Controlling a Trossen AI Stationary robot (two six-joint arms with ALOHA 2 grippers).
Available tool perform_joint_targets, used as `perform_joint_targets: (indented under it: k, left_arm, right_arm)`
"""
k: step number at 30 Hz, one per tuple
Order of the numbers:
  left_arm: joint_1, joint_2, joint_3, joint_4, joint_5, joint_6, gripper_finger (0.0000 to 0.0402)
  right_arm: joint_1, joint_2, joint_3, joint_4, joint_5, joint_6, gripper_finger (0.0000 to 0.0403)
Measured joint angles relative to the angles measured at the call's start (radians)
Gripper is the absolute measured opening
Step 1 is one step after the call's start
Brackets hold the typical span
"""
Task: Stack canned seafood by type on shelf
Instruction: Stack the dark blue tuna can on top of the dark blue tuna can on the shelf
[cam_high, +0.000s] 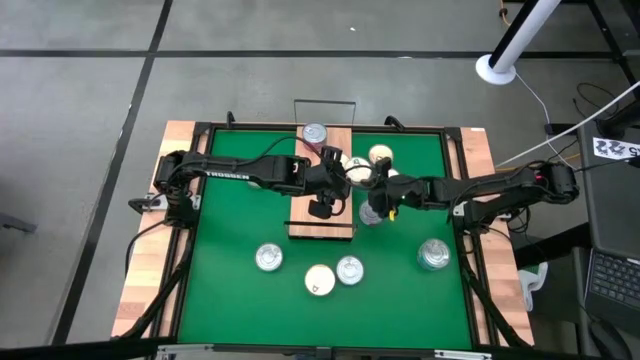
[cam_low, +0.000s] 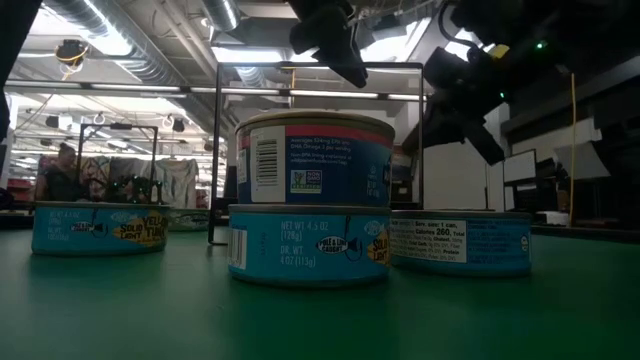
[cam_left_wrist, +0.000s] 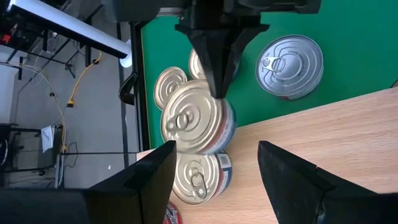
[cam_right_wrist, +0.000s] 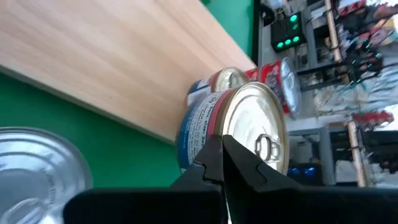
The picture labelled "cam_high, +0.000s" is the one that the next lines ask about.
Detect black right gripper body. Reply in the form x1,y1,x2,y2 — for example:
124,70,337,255
370,157,431,222

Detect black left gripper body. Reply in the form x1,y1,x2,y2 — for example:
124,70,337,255
299,144,352,221

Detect green table mat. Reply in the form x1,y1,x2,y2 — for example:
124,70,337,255
177,129,474,351

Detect white cloth bag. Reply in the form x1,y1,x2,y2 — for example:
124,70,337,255
518,261,550,312

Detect black power adapter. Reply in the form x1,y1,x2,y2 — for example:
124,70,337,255
543,122,577,137

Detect black and white pole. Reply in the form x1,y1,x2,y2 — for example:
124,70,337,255
474,0,564,86

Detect white marker sheet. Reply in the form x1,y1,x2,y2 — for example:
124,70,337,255
592,137,640,162

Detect dark grey laptop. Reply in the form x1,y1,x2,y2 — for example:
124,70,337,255
583,247,640,334

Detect black monitor stand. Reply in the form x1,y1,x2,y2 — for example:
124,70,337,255
597,97,640,141

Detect black metal stand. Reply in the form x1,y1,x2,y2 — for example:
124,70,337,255
584,0,640,86

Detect grey floor object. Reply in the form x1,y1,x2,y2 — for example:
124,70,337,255
0,212,37,235

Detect wooden shelf black wire frame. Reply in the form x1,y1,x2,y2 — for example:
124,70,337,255
283,98,359,242

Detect black table frame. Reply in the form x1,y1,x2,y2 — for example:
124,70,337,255
114,119,534,360

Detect thin white cord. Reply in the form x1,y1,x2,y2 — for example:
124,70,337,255
513,73,581,171

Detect thick white cable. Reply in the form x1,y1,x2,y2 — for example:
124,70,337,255
494,79,640,169

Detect black handle clamp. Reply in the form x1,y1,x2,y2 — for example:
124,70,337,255
128,197,162,214

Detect silver camera mount bar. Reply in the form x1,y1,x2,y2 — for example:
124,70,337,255
155,342,494,360

